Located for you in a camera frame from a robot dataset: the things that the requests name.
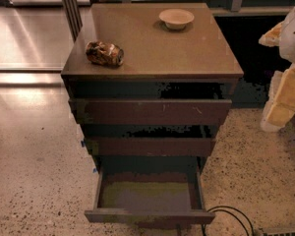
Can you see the crushed brown can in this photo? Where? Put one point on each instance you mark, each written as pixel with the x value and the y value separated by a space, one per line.
pixel 105 54

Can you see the beige shallow bowl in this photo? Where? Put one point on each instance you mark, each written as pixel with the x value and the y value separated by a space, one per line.
pixel 176 19

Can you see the grey floor power strip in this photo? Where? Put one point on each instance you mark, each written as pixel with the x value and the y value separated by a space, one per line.
pixel 277 231

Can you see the brown drawer cabinet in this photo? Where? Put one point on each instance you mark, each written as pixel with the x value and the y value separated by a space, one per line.
pixel 159 63

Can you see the brown drawer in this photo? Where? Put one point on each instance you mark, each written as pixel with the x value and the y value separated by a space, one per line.
pixel 163 200
pixel 150 146
pixel 150 111

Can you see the metal vertical post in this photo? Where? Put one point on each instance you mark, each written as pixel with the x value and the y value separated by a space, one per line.
pixel 73 17

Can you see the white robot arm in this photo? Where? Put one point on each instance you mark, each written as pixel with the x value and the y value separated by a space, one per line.
pixel 283 36

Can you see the white and yellow gripper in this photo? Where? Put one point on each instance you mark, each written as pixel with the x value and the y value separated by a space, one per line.
pixel 294 38

